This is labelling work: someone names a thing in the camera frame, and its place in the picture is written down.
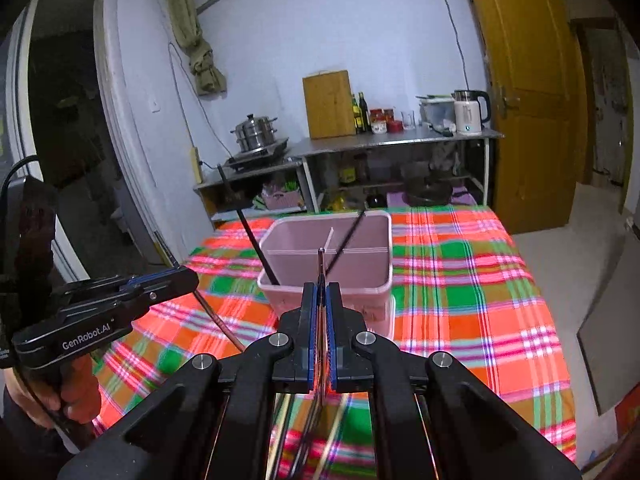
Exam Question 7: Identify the yellow wooden door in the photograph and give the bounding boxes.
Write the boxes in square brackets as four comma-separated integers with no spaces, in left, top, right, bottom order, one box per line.
[459,0,592,235]

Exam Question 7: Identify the clear plastic storage box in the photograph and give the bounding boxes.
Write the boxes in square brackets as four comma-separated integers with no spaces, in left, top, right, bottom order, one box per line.
[418,94,457,130]

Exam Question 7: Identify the wooden cutting board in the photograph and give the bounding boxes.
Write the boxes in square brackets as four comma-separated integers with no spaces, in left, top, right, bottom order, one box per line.
[302,71,357,140]

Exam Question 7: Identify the plaid tablecloth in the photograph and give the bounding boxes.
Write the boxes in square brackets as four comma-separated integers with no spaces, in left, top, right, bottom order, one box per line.
[92,204,577,467]

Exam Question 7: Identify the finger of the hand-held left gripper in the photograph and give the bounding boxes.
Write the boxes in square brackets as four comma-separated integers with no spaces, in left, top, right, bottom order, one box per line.
[114,270,200,312]
[59,266,194,302]

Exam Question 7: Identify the green knotted curtain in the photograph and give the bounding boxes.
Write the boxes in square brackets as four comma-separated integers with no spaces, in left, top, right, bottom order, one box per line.
[166,0,227,97]

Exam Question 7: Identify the steel steamer pot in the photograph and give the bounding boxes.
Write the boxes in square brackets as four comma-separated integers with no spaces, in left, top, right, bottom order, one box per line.
[231,114,279,153]

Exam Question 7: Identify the white door frame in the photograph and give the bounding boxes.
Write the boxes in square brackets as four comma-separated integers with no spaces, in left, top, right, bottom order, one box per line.
[9,0,197,283]

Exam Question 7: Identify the grey refrigerator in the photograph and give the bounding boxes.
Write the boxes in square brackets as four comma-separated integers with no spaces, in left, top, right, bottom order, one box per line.
[576,232,640,417]

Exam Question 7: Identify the person's left forearm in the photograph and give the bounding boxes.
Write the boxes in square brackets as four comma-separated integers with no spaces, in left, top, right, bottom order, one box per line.
[0,400,96,480]

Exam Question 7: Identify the small pink basket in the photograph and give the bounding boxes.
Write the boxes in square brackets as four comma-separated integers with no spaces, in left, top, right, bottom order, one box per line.
[261,187,304,211]

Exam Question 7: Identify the induction cooker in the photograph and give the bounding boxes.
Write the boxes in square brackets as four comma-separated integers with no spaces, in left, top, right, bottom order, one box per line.
[222,137,292,171]

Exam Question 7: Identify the thin power strip cable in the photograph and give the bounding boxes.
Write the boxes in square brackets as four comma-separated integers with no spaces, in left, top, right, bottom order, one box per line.
[167,41,233,158]

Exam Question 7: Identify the person's left hand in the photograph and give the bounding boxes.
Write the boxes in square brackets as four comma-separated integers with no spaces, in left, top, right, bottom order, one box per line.
[5,354,102,430]

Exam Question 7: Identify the low metal shelf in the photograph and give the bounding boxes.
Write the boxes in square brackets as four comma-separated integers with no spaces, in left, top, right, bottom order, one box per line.
[193,157,307,228]

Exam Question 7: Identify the white electric kettle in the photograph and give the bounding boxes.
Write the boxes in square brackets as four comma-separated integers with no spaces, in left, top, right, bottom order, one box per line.
[453,89,492,137]

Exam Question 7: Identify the black pan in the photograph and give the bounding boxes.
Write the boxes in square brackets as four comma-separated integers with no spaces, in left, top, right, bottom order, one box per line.
[404,176,454,206]

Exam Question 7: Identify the black chopstick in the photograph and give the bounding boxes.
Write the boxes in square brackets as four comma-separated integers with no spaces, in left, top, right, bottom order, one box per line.
[217,164,280,285]
[331,209,367,270]

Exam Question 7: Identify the black wall cable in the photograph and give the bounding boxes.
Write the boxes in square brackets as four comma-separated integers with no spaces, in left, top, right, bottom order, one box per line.
[429,0,470,92]

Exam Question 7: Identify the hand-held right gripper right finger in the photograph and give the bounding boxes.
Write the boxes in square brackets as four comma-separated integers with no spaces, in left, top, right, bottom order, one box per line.
[325,282,583,480]

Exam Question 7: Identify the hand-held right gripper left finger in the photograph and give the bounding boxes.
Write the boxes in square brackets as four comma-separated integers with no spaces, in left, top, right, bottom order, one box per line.
[57,282,321,480]

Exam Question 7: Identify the metal kitchen shelf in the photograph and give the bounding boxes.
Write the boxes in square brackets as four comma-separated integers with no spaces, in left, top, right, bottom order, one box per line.
[289,127,506,211]

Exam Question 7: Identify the pink utensil basket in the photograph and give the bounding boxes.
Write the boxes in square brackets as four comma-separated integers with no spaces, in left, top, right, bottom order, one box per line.
[257,210,397,342]

